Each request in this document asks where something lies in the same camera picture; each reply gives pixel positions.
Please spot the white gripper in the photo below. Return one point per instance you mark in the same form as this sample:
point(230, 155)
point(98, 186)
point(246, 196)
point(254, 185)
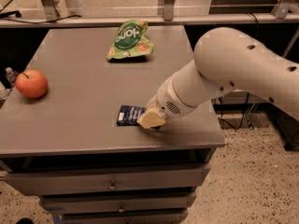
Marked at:
point(168, 102)

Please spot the dark blue rxbar wrapper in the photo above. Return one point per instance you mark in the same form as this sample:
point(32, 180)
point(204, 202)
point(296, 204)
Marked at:
point(129, 114)

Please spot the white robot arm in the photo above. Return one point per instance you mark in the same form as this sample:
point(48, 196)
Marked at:
point(225, 60)

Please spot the red apple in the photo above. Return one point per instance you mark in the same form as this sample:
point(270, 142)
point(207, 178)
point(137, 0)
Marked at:
point(32, 83)

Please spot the top drawer metal knob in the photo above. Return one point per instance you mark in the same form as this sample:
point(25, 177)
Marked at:
point(112, 185)

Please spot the drawer metal knob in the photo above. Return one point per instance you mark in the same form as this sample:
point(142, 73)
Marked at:
point(112, 185)
point(121, 209)

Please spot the green snack bag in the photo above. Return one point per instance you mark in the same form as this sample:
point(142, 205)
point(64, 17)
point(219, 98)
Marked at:
point(130, 41)

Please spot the grey drawer cabinet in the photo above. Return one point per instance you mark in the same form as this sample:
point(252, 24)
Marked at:
point(66, 147)

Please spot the middle drawer metal knob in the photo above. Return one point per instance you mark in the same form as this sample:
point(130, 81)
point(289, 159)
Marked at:
point(121, 209)

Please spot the clear plastic water bottle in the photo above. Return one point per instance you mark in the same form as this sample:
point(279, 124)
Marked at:
point(11, 76)

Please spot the metal frame rail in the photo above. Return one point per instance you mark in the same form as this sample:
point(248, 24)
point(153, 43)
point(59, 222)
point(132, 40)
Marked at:
point(155, 12)

